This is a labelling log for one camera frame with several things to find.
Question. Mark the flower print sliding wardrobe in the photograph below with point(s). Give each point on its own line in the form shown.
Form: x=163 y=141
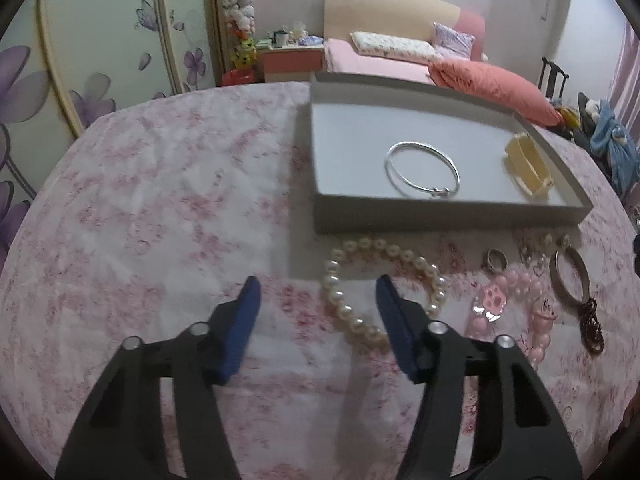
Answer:
x=100 y=35

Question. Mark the yellow hair claw clip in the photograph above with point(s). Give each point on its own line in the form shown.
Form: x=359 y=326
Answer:
x=525 y=165

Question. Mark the pink curtain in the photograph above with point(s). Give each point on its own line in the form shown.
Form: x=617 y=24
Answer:
x=625 y=80

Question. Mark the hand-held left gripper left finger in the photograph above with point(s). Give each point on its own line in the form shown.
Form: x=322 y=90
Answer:
x=244 y=321

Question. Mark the small dangling earrings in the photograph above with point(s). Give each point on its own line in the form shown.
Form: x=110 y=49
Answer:
x=537 y=260

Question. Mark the white floral pillow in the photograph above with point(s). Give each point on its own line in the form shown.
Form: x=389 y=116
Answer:
x=390 y=46

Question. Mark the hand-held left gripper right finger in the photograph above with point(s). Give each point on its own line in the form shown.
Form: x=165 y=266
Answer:
x=396 y=321

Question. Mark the pink and beige nightstand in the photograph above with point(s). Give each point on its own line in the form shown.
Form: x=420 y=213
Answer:
x=292 y=62

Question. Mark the beige and pink headboard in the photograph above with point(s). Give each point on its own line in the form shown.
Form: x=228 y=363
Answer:
x=380 y=10

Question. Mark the folded coral quilt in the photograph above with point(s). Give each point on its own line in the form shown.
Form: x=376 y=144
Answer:
x=490 y=85

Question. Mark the grey shallow tray box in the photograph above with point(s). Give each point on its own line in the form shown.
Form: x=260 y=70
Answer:
x=350 y=160

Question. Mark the silver bangle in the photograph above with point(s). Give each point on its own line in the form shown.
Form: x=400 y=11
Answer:
x=440 y=191

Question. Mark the flower and plush bouquet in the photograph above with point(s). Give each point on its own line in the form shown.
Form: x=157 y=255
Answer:
x=239 y=15

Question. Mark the colourful toy pile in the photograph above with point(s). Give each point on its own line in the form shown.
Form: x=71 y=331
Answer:
x=570 y=116

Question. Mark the lilac patterned pillow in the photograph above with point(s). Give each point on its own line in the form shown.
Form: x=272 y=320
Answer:
x=452 y=40

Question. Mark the dark clothes pile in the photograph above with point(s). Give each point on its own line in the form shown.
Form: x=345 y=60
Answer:
x=586 y=110

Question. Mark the dark wooden chair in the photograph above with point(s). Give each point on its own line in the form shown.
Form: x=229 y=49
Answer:
x=550 y=77

